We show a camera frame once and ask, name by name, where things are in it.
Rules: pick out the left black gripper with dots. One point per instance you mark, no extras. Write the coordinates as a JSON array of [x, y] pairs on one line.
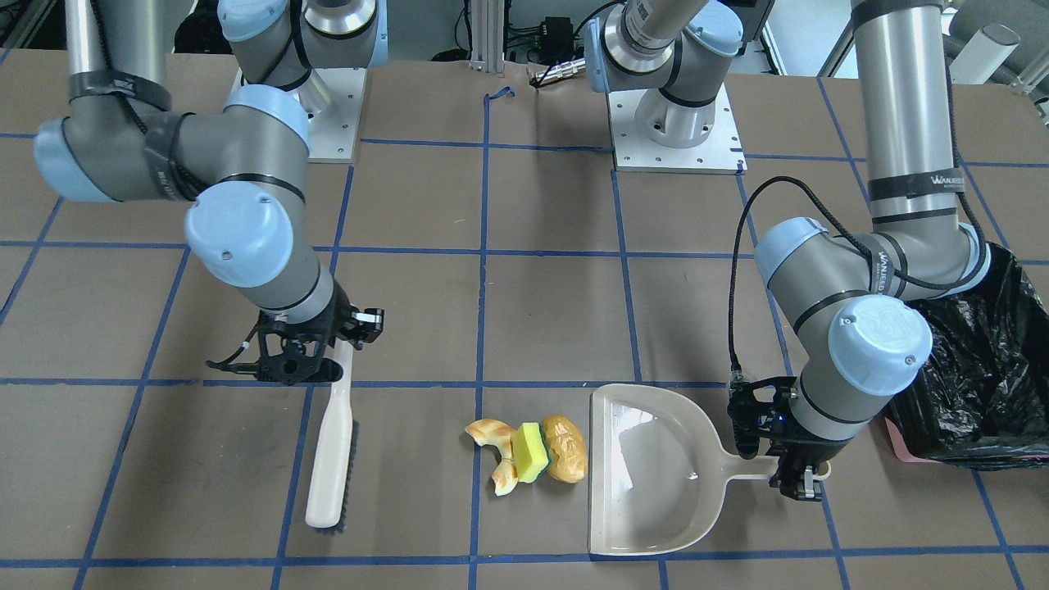
[[807, 450]]

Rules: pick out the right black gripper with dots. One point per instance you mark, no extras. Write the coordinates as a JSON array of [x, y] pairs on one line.
[[331, 323]]

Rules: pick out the beige plastic dustpan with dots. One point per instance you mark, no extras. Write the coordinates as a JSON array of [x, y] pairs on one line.
[[665, 478]]

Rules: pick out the white hand brush black bristles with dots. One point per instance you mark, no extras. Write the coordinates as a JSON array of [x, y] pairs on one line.
[[326, 498]]

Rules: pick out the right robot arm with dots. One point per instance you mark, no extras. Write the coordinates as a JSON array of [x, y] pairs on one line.
[[241, 172]]

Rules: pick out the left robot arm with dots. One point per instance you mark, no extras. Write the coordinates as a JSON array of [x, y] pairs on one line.
[[845, 294]]

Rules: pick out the black trash bag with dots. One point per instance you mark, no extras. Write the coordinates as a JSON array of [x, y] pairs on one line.
[[981, 400]]

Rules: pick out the yellow potato toy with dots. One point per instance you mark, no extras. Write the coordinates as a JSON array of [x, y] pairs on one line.
[[566, 449]]

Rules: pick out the yellow green sponge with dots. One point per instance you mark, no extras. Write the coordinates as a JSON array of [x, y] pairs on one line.
[[529, 452]]

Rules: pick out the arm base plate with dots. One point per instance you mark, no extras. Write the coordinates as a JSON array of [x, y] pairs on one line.
[[651, 134], [316, 121]]

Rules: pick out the aluminium frame post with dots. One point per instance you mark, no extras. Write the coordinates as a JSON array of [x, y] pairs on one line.
[[487, 21]]

